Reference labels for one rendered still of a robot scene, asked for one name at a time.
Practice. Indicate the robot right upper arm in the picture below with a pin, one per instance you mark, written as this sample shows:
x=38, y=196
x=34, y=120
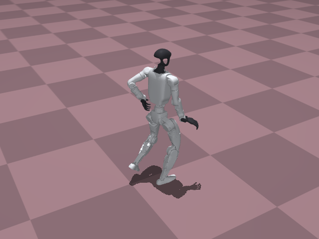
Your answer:
x=173, y=82

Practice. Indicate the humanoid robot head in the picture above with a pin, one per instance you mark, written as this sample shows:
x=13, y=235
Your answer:
x=162, y=54

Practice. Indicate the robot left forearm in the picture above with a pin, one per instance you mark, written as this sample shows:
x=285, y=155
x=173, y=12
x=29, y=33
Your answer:
x=138, y=93

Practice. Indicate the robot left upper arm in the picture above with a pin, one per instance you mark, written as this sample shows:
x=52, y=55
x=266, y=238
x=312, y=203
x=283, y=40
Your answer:
x=138, y=77

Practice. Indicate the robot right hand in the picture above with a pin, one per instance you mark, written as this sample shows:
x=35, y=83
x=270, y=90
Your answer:
x=190, y=120

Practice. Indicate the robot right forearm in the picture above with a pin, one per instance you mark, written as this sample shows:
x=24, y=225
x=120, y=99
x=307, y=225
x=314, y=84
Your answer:
x=179, y=110

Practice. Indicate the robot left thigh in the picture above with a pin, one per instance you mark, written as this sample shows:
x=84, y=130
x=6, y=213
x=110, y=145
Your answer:
x=154, y=128

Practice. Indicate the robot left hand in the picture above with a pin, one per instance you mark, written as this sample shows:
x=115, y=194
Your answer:
x=145, y=104

